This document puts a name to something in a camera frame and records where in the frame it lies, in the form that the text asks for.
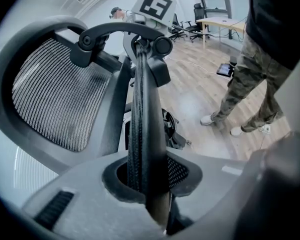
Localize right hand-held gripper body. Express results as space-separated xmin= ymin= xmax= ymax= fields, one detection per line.
xmin=130 ymin=0 xmax=177 ymax=33

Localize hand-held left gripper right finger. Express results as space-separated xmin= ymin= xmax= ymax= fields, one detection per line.
xmin=166 ymin=150 xmax=250 ymax=221

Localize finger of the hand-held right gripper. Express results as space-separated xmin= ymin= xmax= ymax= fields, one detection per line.
xmin=123 ymin=30 xmax=141 ymax=66

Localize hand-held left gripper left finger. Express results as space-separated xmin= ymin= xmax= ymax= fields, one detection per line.
xmin=21 ymin=155 xmax=166 ymax=240

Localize black mesh office chair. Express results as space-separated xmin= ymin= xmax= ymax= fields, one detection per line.
xmin=0 ymin=15 xmax=191 ymax=232

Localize person's left white shoe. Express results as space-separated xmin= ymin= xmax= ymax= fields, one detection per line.
xmin=230 ymin=123 xmax=271 ymax=137

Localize person's white shoe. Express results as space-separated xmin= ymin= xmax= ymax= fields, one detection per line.
xmin=230 ymin=123 xmax=271 ymax=137
xmin=200 ymin=113 xmax=225 ymax=130

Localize light wooden table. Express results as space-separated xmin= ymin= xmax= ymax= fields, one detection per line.
xmin=196 ymin=16 xmax=248 ymax=50

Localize person's right white shoe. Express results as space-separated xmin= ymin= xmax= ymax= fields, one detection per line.
xmin=200 ymin=113 xmax=225 ymax=130

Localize black device with screen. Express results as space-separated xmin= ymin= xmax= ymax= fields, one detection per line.
xmin=216 ymin=62 xmax=235 ymax=79

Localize person's camouflage trousers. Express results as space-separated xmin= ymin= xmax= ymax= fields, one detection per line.
xmin=211 ymin=30 xmax=293 ymax=133

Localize person's black shirt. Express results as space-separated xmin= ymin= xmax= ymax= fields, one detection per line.
xmin=244 ymin=0 xmax=300 ymax=70

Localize white floor cable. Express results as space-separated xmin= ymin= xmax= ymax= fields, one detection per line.
xmin=166 ymin=56 xmax=218 ymax=74

